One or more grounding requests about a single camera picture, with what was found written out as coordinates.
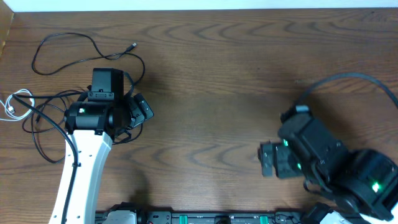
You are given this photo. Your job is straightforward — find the long black usb cable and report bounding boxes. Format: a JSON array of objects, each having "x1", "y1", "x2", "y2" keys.
[{"x1": 30, "y1": 32, "x2": 146, "y2": 88}]

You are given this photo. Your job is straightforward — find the white usb cable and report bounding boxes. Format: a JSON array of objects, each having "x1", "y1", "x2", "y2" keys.
[{"x1": 0, "y1": 88, "x2": 35, "y2": 123}]

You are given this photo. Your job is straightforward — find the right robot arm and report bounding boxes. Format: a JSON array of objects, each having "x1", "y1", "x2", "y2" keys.
[{"x1": 257, "y1": 105, "x2": 397, "y2": 222}]

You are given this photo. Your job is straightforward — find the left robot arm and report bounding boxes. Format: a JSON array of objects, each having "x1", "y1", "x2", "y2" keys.
[{"x1": 50, "y1": 68, "x2": 154, "y2": 223}]

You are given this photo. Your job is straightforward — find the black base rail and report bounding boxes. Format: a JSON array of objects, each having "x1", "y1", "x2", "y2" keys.
[{"x1": 95, "y1": 202, "x2": 361, "y2": 224}]

